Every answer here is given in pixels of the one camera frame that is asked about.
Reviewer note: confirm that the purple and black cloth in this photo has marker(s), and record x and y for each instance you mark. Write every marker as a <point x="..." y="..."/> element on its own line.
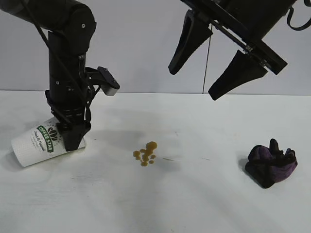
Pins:
<point x="267" y="167"/>

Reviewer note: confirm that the thin black wall strip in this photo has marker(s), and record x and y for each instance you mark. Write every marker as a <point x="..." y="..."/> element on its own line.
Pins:
<point x="206" y="68"/>

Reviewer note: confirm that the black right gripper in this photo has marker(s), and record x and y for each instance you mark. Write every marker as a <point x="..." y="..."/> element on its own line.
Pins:
<point x="245" y="19"/>

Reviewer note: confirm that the brown coffee spill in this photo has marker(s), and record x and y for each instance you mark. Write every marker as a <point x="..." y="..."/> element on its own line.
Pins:
<point x="151" y="145"/>

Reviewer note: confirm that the white paper coffee cup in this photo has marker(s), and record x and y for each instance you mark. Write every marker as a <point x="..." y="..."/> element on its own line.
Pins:
<point x="31" y="148"/>

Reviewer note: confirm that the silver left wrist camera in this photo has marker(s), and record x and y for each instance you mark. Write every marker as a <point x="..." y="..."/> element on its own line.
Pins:
<point x="110" y="85"/>

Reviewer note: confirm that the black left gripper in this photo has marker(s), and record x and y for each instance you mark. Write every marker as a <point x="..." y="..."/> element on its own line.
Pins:
<point x="70" y="109"/>

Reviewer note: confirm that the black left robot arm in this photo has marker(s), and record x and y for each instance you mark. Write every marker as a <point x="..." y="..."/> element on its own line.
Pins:
<point x="68" y="48"/>

